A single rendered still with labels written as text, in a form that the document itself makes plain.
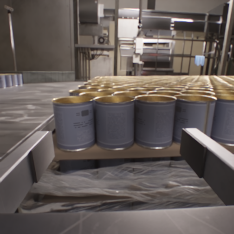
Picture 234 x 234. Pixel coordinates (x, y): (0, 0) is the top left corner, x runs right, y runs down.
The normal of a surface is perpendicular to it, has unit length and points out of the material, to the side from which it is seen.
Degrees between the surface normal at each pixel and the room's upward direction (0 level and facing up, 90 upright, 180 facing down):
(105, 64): 90
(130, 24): 99
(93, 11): 90
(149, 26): 90
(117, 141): 90
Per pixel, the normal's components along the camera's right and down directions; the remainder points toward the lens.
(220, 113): -0.82, 0.16
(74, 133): 0.25, 0.26
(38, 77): 0.74, 0.20
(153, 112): -0.24, 0.26
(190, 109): -0.52, 0.23
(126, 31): 0.04, 0.42
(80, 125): 0.49, 0.23
